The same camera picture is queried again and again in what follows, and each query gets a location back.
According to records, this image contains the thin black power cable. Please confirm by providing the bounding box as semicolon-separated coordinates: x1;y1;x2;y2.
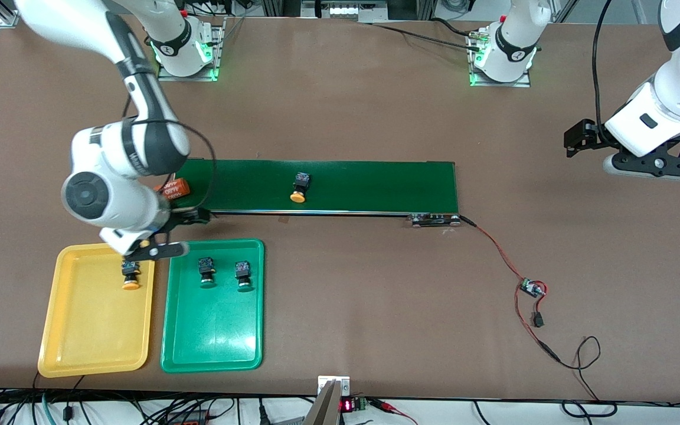
544;335;618;419

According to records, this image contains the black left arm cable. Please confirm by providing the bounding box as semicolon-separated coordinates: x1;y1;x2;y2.
591;0;615;145

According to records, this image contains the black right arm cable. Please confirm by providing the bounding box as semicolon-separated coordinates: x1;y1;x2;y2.
122;94;218;210

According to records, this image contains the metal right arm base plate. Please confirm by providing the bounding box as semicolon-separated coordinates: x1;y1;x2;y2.
157;17;225;82

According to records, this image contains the green mushroom push button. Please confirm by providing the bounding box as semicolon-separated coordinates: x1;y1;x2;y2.
234;260;254;293
198;257;218;289

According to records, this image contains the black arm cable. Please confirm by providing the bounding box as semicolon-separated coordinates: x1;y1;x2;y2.
591;0;615;145
122;94;218;210

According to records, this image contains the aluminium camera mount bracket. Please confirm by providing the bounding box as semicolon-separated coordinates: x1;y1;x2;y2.
303;375;351;425

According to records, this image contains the red clip lead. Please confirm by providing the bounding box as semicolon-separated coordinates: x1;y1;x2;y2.
372;398;419;425

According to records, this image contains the green plastic tray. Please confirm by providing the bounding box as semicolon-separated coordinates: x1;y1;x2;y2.
160;238;265;374

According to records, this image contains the yellow plastic tray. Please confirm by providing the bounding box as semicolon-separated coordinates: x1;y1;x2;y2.
37;240;156;378

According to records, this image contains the red black motor wire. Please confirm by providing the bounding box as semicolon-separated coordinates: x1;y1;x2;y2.
458;215;562;364

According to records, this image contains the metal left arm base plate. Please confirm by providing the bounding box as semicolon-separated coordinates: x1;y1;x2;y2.
469;30;532;88

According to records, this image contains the white power strip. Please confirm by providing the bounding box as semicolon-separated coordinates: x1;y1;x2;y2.
302;0;389;21

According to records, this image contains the orange cylinder white print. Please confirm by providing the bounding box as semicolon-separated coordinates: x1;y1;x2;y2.
154;178;192;201

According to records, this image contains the black base supply cable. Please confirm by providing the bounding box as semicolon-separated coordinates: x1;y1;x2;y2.
367;17;485;53

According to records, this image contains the yellow mushroom push button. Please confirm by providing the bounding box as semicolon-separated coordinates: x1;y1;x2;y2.
290;172;311;204
121;260;141;292

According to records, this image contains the green belt conveyor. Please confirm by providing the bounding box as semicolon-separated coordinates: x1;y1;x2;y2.
167;158;462;228

